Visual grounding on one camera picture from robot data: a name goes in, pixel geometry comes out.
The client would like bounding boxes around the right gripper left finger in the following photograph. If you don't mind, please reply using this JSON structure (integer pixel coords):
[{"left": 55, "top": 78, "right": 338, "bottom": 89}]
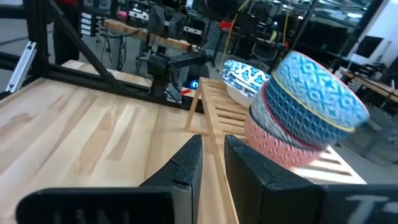
[{"left": 15, "top": 134, "right": 203, "bottom": 224}]

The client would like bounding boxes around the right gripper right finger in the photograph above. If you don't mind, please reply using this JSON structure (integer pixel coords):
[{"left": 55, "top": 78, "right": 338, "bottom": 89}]
[{"left": 223, "top": 134, "right": 398, "bottom": 224}]

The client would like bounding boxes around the bowl with red zigzag outside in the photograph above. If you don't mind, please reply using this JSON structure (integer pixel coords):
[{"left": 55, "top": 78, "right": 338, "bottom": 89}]
[{"left": 244, "top": 108, "right": 325, "bottom": 169}]

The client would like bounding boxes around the bowl orange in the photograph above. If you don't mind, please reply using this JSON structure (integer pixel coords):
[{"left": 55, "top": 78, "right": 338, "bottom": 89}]
[{"left": 272, "top": 50, "right": 371, "bottom": 133}]

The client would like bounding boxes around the slatted wooden shelf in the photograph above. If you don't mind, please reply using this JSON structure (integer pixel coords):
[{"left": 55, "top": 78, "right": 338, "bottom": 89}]
[{"left": 183, "top": 77, "right": 368, "bottom": 224}]

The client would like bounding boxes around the black device with blue light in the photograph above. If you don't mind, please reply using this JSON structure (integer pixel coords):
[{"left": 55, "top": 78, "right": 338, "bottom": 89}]
[{"left": 185, "top": 63, "right": 210, "bottom": 91}]

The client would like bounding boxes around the wooden background workbench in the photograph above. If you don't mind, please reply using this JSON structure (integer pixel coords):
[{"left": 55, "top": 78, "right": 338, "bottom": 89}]
[{"left": 103, "top": 18, "right": 200, "bottom": 53}]

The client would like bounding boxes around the dark background monitor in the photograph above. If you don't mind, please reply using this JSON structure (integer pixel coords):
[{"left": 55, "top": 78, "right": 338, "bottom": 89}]
[{"left": 355, "top": 34, "right": 385, "bottom": 60}]

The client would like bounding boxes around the hanging yellow cable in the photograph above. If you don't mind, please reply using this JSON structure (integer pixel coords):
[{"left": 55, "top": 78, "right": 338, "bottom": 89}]
[{"left": 218, "top": 0, "right": 251, "bottom": 72}]

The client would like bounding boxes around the silver angle bracket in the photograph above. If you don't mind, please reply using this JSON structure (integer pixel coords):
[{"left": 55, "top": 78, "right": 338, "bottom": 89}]
[{"left": 4, "top": 40, "right": 39, "bottom": 94}]

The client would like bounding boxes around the black aluminium table frame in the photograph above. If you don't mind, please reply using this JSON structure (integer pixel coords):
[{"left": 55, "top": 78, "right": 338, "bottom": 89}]
[{"left": 0, "top": 0, "right": 206, "bottom": 113}]

